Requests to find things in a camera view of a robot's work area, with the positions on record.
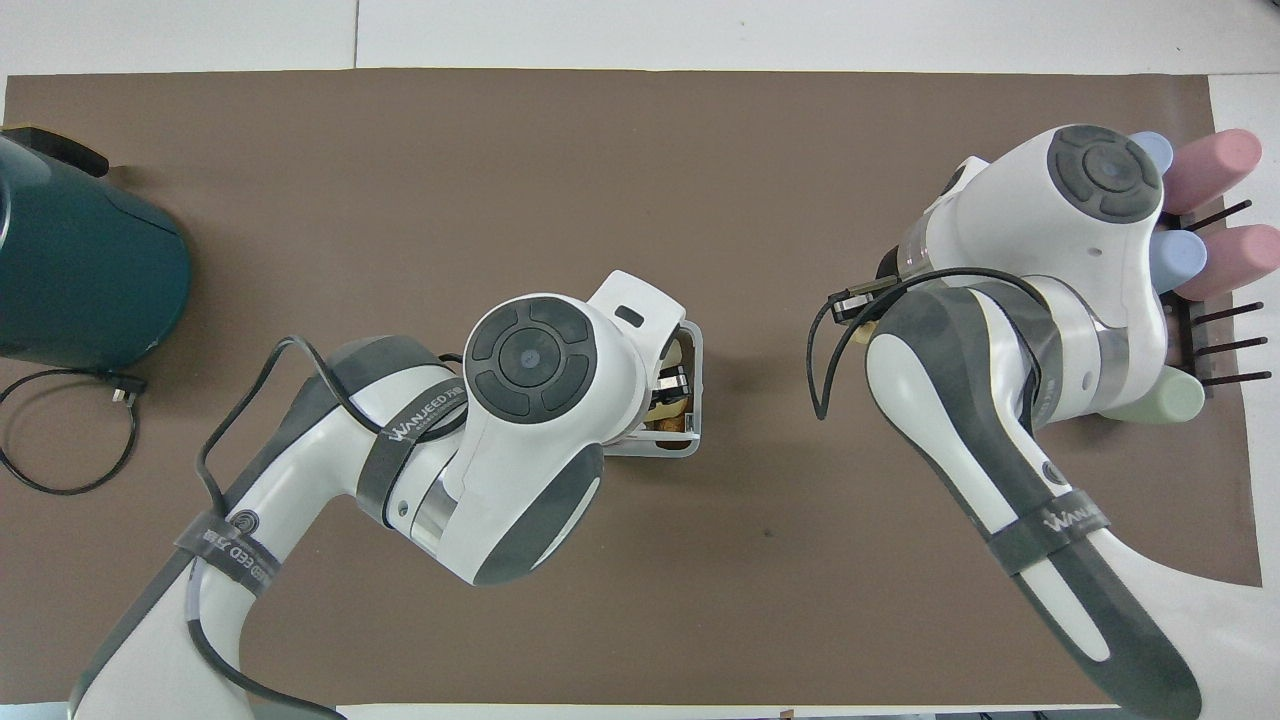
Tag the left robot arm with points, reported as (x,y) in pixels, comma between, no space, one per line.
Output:
(520,440)

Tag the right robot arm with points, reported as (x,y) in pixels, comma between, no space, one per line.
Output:
(1075,215)

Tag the light blue cup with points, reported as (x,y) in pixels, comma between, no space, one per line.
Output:
(1155,152)
(1180,260)

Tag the black cup rack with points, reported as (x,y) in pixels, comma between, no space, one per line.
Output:
(1190,335)

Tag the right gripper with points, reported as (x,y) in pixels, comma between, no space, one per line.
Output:
(888,264)

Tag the dark green kettle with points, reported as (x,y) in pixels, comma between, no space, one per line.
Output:
(85,270)

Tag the pink cup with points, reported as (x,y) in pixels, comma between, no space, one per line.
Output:
(1238,258)
(1212,165)

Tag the light green cup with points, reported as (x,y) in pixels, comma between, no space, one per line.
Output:
(1165,400)

